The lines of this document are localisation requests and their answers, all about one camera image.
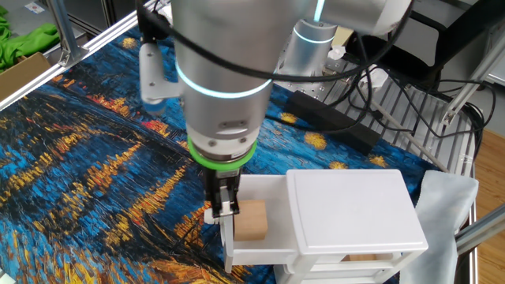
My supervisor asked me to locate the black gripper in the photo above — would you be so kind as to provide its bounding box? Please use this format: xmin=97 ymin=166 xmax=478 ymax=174
xmin=204 ymin=168 xmax=241 ymax=219

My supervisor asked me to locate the light wooden cube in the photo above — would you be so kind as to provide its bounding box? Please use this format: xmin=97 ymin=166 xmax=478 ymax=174
xmin=233 ymin=199 xmax=268 ymax=241

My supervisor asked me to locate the white drawer with round knob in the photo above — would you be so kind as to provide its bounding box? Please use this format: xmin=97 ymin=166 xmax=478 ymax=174
xmin=204 ymin=174 xmax=301 ymax=275

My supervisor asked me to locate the white plastic drawer cabinet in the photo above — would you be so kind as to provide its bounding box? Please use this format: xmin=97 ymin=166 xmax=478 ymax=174
xmin=274 ymin=169 xmax=430 ymax=284

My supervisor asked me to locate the white plastic drawer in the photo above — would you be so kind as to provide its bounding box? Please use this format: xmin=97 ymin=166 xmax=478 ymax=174
xmin=283 ymin=252 xmax=399 ymax=284

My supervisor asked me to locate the black foam block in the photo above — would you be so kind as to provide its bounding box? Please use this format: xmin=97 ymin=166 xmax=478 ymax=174
xmin=284 ymin=90 xmax=382 ymax=156

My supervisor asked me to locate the starry night painted tablecloth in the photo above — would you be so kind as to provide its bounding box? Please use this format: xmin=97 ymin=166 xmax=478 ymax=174
xmin=0 ymin=27 xmax=439 ymax=284

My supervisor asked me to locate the crumpled white paper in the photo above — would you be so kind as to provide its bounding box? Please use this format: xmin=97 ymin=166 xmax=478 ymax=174
xmin=361 ymin=65 xmax=390 ymax=88
xmin=327 ymin=45 xmax=347 ymax=61

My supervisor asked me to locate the beige board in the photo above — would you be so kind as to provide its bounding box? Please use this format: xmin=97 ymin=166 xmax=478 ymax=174
xmin=333 ymin=25 xmax=356 ymax=47

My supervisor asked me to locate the pale grey cloth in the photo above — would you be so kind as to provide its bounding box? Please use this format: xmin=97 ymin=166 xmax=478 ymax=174
xmin=398 ymin=170 xmax=480 ymax=284

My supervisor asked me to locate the brown cardboard box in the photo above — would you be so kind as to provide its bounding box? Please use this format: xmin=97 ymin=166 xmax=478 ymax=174
xmin=0 ymin=52 xmax=52 ymax=102

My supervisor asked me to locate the green cloth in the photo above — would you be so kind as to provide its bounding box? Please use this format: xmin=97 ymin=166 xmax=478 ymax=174
xmin=0 ymin=6 xmax=60 ymax=72

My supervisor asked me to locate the small printed card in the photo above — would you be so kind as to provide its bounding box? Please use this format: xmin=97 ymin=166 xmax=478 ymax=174
xmin=24 ymin=2 xmax=47 ymax=15

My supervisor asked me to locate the black office chair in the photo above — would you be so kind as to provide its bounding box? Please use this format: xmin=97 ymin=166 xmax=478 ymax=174
xmin=354 ymin=0 xmax=505 ymax=86

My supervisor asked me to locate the green flange ring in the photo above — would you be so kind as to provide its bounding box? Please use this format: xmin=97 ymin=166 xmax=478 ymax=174
xmin=187 ymin=136 xmax=258 ymax=171

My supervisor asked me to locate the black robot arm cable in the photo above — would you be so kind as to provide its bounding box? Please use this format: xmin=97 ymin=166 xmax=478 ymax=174
xmin=136 ymin=0 xmax=413 ymax=135

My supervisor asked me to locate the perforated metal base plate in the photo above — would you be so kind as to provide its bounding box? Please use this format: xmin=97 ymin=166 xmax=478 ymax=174
xmin=271 ymin=58 xmax=356 ymax=104

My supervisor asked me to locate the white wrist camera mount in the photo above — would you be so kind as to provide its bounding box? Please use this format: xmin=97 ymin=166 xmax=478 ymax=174
xmin=138 ymin=41 xmax=186 ymax=116

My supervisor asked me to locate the black table cable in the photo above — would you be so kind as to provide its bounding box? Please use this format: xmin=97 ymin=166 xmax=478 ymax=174
xmin=346 ymin=62 xmax=498 ymax=139

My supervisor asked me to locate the grey cable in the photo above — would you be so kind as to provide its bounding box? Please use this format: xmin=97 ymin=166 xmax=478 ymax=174
xmin=359 ymin=87 xmax=450 ymax=174

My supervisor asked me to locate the aluminium table edge rail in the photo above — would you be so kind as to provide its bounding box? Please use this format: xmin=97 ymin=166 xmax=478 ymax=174
xmin=0 ymin=0 xmax=169 ymax=112

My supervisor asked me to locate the aluminium frame post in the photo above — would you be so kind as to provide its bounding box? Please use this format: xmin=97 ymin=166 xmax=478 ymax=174
xmin=49 ymin=0 xmax=82 ymax=66
xmin=455 ymin=204 xmax=505 ymax=256
xmin=440 ymin=37 xmax=505 ymax=127

